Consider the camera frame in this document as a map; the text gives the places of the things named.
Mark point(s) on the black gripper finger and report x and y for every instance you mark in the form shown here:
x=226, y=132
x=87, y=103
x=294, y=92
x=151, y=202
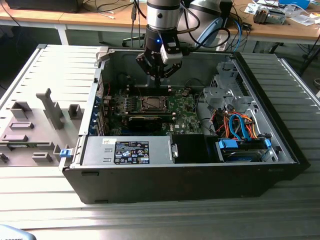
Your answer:
x=146, y=63
x=172, y=68

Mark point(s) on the silver CPU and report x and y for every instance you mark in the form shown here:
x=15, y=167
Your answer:
x=153, y=102

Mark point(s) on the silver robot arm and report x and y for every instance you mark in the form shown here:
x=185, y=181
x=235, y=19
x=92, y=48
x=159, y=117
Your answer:
x=162, y=15

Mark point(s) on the CPU socket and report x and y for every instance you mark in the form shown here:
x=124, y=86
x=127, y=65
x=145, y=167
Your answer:
x=141, y=109

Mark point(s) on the coin battery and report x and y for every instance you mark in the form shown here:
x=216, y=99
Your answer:
x=184, y=93

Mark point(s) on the metal drive cage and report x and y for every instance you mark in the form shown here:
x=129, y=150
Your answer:
x=217, y=95

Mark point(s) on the green motherboard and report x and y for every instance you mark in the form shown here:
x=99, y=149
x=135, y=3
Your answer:
x=185, y=120

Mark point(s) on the white power adapter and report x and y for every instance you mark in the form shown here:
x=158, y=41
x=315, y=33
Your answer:
x=222, y=45

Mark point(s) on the black graphics card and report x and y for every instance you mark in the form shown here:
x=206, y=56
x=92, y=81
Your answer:
x=143, y=122

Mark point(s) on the black upright box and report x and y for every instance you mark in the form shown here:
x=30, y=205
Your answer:
x=227, y=15

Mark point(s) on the wooden desk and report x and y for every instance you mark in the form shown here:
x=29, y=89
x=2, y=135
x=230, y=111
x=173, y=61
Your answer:
x=75, y=18
x=275, y=31

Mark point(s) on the hard disk in blue carrier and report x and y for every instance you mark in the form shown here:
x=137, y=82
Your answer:
x=228, y=145

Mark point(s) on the grey power supply unit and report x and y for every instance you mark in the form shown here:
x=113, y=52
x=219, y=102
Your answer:
x=97, y=151

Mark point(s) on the copper heatsink cooler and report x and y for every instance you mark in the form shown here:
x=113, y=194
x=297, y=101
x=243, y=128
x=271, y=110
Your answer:
x=261, y=15

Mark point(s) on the black PC case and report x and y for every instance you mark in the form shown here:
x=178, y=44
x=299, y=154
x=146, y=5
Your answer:
x=175, y=182

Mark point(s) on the silver metal drive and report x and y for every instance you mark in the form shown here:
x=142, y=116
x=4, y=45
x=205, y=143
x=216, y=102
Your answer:
x=276, y=17

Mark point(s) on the black flat device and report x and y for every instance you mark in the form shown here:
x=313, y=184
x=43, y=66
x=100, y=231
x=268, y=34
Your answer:
x=42, y=6

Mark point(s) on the blue case latch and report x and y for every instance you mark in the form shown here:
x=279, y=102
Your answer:
x=65, y=153

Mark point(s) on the grey parts rack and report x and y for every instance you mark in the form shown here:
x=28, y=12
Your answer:
x=32, y=117

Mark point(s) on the blue box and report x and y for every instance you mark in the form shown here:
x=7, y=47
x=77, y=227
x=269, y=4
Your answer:
x=295, y=3

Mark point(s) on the clear plastic bag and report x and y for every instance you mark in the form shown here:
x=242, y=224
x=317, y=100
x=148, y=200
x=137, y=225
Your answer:
x=305, y=19

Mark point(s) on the green RAM stick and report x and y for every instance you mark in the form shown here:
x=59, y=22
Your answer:
x=17, y=145

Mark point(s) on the grey rounded device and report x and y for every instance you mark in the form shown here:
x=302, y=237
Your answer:
x=12, y=232

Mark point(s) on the white camera black bracket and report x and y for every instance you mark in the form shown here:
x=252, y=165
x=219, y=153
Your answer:
x=171, y=56

